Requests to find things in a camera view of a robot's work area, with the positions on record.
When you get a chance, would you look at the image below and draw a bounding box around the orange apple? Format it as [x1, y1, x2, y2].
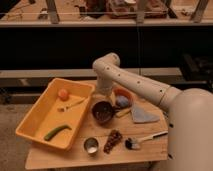
[58, 89, 69, 101]

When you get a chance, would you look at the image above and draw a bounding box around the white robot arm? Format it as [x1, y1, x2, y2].
[92, 53, 213, 171]

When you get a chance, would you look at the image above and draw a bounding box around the small metal cup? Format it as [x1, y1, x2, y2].
[84, 137, 99, 155]

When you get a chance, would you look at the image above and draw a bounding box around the orange bowl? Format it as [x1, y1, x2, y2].
[114, 88, 133, 107]

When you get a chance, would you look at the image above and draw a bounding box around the blue round object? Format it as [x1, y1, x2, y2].
[116, 95, 129, 108]

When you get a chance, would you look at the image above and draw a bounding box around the dark brown bowl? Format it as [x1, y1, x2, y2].
[92, 101, 115, 125]

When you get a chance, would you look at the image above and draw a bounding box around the yellow banana piece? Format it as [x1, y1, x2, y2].
[115, 108, 131, 118]

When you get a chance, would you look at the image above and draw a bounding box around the wooden table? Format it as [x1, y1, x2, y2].
[25, 79, 169, 171]

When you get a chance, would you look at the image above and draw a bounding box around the blue grey cloth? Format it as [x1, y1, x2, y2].
[131, 103, 160, 124]

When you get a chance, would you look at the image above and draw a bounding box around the yellow plastic fork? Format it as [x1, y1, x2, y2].
[57, 98, 86, 112]

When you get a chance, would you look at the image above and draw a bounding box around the brown textured food toy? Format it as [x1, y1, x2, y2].
[103, 130, 123, 154]

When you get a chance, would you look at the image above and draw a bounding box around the yellow plastic tray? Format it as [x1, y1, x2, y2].
[16, 78, 95, 150]

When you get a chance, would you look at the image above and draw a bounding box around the black white dish brush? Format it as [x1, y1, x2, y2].
[125, 131, 168, 150]

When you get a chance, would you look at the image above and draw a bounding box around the green chili pepper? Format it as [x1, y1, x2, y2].
[44, 125, 72, 141]

